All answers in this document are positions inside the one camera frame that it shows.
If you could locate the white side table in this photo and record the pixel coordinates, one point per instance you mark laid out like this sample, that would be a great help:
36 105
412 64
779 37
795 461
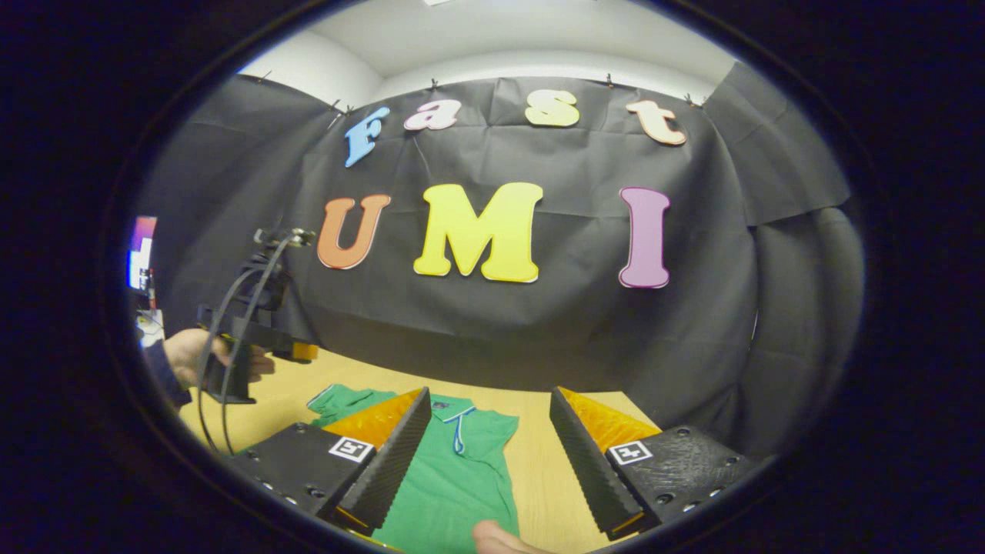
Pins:
151 327

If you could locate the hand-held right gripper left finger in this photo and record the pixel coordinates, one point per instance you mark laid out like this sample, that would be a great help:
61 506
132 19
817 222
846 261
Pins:
392 462

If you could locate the green T-shirt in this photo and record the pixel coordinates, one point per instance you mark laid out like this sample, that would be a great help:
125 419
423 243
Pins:
454 492

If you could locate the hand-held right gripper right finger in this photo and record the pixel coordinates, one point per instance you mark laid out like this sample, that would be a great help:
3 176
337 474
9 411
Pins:
589 469

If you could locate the black backdrop cloth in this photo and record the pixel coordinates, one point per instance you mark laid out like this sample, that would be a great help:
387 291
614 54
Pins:
500 331

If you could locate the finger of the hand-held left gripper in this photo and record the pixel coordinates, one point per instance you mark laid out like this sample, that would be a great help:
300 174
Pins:
305 352

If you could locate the computer monitor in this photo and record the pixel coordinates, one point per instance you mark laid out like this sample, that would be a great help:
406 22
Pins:
142 254

